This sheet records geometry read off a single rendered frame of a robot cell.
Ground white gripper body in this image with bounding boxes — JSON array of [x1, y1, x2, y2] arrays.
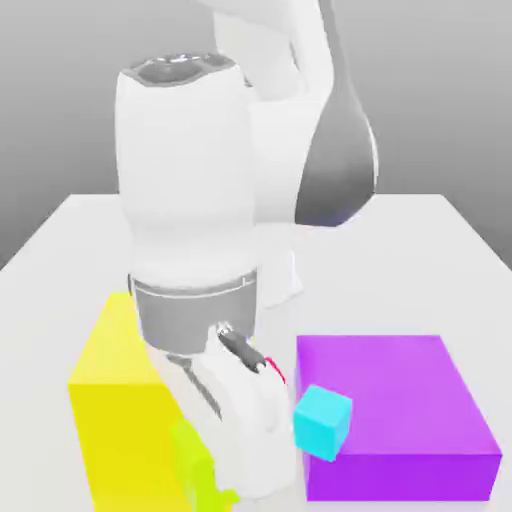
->
[[164, 346, 306, 502]]

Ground small lime green cube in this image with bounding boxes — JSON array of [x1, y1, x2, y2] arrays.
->
[[170, 417, 242, 512]]

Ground small cyan cube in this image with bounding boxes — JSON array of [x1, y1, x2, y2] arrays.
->
[[292, 384, 354, 464]]

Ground large yellow box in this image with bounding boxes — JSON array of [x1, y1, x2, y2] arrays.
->
[[67, 292, 194, 512]]

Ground large purple box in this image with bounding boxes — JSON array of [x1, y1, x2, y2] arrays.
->
[[294, 334, 504, 503]]

